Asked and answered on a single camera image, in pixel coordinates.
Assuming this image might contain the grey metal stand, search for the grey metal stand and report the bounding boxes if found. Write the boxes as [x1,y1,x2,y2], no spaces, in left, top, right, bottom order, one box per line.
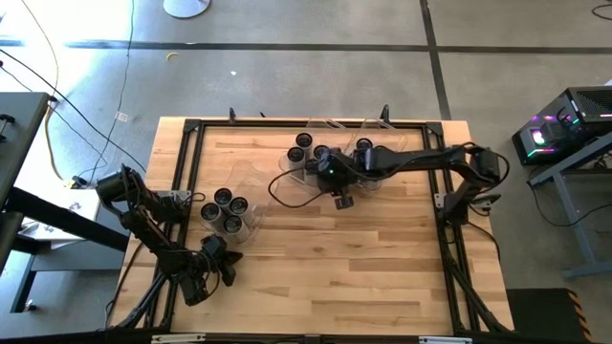
[527,136,612,281]

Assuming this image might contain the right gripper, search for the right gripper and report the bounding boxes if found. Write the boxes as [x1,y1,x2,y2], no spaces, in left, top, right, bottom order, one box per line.
[308,150,360,210]

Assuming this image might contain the white round stand base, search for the white round stand base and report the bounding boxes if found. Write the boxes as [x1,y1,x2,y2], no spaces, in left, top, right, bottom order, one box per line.
[162,0,212,20]

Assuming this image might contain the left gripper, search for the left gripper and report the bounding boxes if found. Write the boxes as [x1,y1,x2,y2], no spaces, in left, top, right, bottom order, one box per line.
[199,233,244,288]

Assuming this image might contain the yellow floor cable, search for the yellow floor cable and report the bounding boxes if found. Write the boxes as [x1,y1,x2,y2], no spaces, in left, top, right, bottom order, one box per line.
[18,0,66,182]

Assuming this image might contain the clear plastic bin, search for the clear plastic bin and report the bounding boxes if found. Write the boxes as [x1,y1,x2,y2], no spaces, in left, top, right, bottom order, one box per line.
[346,117,410,192]
[203,160,272,246]
[278,118,350,192]

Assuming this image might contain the black case hazard stripes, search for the black case hazard stripes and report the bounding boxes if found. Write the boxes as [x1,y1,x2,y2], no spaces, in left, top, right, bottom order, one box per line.
[505,288,597,344]

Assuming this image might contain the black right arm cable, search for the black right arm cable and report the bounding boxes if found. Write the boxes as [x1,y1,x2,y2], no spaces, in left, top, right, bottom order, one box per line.
[268,166,336,209]

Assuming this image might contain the black desktop computer RGB lights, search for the black desktop computer RGB lights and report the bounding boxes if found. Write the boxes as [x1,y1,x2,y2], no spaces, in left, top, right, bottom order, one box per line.
[511,85,612,166]

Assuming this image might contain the dark grey side desk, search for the dark grey side desk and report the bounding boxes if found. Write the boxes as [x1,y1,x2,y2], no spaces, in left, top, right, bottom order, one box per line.
[0,92,133,314]

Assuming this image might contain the black computer cable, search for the black computer cable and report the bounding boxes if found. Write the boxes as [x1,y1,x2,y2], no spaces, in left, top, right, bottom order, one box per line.
[530,179,612,226]

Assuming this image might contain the white paper sheets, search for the white paper sheets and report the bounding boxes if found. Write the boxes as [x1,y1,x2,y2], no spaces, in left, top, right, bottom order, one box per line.
[26,189,103,243]

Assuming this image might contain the white edge bracket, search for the white edge bracket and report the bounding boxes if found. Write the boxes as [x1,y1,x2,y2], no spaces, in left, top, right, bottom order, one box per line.
[150,333,207,344]
[418,335,473,344]

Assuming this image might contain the brown cable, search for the brown cable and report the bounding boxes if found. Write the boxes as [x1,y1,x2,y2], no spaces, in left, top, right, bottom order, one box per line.
[105,238,164,331]

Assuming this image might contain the thin grey floor cable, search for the thin grey floor cable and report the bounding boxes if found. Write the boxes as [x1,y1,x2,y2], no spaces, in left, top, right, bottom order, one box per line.
[89,0,136,183]

